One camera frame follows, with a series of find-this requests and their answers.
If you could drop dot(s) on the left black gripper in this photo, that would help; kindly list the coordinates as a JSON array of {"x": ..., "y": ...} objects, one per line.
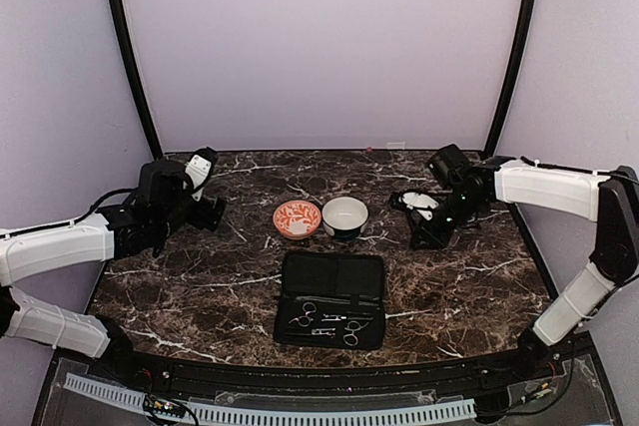
[{"x": 201, "y": 219}]

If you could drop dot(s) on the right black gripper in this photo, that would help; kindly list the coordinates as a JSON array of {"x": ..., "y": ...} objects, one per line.
[{"x": 436, "y": 239}]

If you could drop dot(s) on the black zippered tool case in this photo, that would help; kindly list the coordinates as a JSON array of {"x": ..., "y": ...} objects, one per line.
[{"x": 347, "y": 284}]

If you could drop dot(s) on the silver thinning scissors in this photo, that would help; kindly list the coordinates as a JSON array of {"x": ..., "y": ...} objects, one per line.
[{"x": 349, "y": 332}]

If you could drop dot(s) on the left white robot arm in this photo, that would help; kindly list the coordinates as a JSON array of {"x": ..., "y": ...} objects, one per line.
[{"x": 106, "y": 233}]

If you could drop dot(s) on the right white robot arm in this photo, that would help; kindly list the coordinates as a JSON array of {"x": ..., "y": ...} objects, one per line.
[{"x": 606, "y": 198}]

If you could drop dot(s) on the white and blue bowl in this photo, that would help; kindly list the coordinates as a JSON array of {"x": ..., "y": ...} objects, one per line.
[{"x": 344, "y": 218}]

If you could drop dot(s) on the orange patterned bowl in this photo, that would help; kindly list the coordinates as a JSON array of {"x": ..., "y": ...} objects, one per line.
[{"x": 297, "y": 219}]

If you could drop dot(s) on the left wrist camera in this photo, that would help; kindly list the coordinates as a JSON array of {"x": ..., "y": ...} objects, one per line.
[{"x": 161, "y": 183}]

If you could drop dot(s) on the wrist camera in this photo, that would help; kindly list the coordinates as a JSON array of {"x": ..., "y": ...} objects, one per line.
[
  {"x": 161, "y": 183},
  {"x": 449, "y": 165}
]

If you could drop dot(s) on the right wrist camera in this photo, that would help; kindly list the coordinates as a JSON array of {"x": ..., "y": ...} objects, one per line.
[{"x": 449, "y": 165}]

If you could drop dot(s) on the black front rail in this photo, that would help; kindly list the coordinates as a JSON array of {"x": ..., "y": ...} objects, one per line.
[{"x": 322, "y": 371}]

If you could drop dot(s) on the right black frame post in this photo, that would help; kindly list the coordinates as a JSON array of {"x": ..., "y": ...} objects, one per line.
[{"x": 510, "y": 78}]

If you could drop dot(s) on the black frame post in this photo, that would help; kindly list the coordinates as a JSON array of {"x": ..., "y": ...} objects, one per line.
[
  {"x": 510, "y": 78},
  {"x": 128, "y": 57}
]

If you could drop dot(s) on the white slotted cable duct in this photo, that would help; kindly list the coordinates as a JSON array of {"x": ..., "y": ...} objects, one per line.
[{"x": 203, "y": 413}]

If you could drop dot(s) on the left black frame post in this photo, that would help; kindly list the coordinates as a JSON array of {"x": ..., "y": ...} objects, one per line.
[{"x": 128, "y": 57}]

